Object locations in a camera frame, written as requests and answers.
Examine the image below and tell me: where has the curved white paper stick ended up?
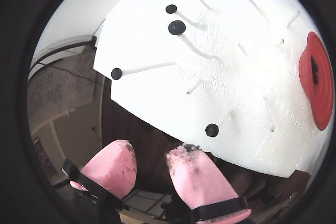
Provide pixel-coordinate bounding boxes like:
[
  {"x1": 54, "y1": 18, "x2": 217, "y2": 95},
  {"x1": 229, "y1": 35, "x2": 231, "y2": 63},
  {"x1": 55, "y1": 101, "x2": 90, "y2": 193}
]
[{"x1": 180, "y1": 34, "x2": 218, "y2": 60}]

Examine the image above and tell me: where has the long white paper stick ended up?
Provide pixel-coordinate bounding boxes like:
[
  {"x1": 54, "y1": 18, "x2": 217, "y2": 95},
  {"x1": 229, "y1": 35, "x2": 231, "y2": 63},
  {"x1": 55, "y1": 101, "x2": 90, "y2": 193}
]
[{"x1": 261, "y1": 94, "x2": 276, "y2": 133}]

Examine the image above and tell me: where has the red collapsible cup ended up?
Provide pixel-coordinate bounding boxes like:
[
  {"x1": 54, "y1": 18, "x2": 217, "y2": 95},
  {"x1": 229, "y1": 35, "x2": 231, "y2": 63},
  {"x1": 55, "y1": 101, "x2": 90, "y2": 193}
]
[{"x1": 298, "y1": 31, "x2": 334, "y2": 132}]

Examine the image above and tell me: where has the white backdrop panel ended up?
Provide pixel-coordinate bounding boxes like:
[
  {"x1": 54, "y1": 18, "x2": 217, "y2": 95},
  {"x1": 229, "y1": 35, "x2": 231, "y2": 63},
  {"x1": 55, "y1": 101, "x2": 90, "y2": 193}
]
[{"x1": 34, "y1": 0, "x2": 174, "y2": 59}]

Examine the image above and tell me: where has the pink covered gripper finger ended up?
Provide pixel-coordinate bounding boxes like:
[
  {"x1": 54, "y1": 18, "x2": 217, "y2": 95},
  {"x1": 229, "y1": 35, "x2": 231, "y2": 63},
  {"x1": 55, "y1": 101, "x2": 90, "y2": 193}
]
[
  {"x1": 165, "y1": 144, "x2": 252, "y2": 224},
  {"x1": 61, "y1": 139, "x2": 138, "y2": 224}
]

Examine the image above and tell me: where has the beige patterned rug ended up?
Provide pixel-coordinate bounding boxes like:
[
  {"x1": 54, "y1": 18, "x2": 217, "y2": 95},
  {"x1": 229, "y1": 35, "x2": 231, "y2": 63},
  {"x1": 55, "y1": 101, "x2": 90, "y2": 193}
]
[{"x1": 27, "y1": 53, "x2": 104, "y2": 120}]

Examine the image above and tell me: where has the white foam board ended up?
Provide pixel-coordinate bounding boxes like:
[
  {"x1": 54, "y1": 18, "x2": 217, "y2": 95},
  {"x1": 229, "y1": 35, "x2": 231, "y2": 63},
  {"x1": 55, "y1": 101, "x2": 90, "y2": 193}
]
[{"x1": 93, "y1": 0, "x2": 332, "y2": 179}]

